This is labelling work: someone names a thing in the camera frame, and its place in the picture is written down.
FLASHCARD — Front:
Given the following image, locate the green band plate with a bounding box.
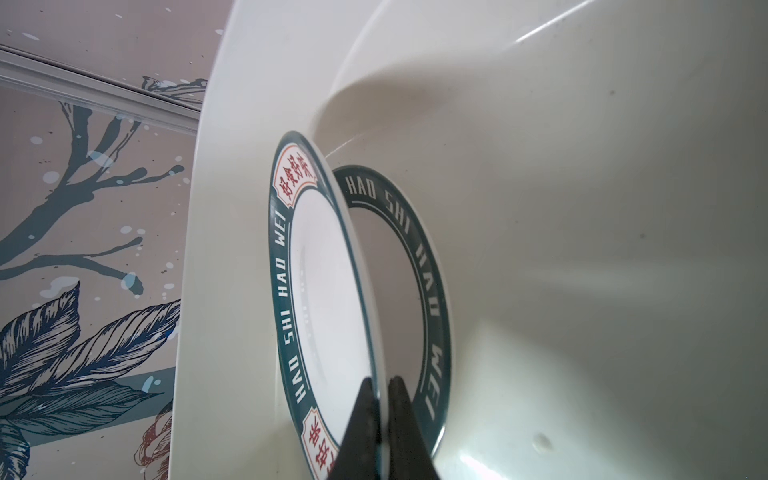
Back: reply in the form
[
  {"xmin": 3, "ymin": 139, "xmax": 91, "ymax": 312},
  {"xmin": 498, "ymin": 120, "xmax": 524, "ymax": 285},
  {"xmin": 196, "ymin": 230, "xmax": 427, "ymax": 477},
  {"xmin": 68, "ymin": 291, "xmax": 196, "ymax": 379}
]
[{"xmin": 267, "ymin": 131, "xmax": 383, "ymax": 479}]

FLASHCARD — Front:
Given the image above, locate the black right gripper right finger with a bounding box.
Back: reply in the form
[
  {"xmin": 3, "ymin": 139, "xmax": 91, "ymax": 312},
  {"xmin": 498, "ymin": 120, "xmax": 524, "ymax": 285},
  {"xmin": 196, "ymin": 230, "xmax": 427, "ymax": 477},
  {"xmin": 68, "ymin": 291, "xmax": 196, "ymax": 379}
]
[{"xmin": 388, "ymin": 376, "xmax": 440, "ymax": 480}]

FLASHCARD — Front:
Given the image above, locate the white plastic bin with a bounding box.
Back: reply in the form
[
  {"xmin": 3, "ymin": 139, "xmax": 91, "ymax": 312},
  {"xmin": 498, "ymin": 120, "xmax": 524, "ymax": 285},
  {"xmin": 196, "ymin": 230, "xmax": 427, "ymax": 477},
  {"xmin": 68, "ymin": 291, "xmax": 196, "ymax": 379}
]
[{"xmin": 170, "ymin": 1, "xmax": 767, "ymax": 479}]

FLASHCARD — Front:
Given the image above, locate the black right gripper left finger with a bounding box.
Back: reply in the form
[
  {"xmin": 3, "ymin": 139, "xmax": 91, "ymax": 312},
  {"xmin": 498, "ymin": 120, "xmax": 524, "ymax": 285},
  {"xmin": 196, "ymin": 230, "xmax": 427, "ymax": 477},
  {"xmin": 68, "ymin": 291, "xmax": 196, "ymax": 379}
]
[{"xmin": 328, "ymin": 378, "xmax": 381, "ymax": 480}]

